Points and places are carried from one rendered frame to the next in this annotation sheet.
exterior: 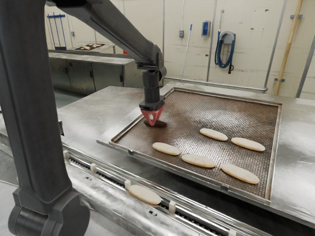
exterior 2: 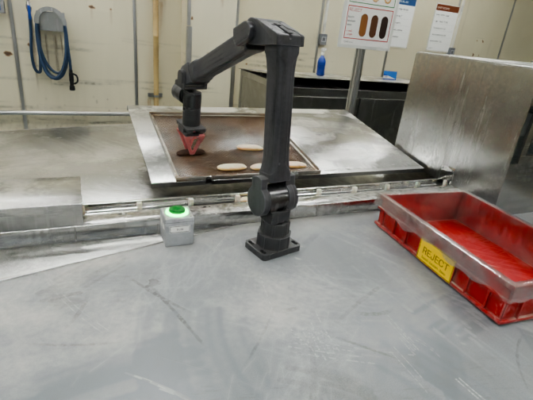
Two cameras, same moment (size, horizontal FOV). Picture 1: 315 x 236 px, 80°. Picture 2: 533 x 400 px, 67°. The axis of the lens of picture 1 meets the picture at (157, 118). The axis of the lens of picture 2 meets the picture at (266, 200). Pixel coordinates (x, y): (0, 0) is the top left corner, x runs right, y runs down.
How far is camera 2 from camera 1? 1.01 m
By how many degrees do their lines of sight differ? 53
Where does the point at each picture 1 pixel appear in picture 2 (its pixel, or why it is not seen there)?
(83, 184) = (211, 210)
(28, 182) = (285, 159)
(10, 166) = (79, 248)
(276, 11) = not seen: outside the picture
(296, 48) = (165, 45)
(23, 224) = (276, 195)
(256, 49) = (107, 45)
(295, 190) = (322, 163)
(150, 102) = (196, 125)
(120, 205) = not seen: hidden behind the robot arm
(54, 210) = (291, 177)
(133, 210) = not seen: hidden behind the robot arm
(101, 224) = (250, 226)
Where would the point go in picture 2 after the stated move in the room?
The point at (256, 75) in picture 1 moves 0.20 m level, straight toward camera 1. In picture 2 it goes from (119, 90) to (122, 94)
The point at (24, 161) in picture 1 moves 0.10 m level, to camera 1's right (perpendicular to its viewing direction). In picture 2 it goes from (286, 145) to (307, 138)
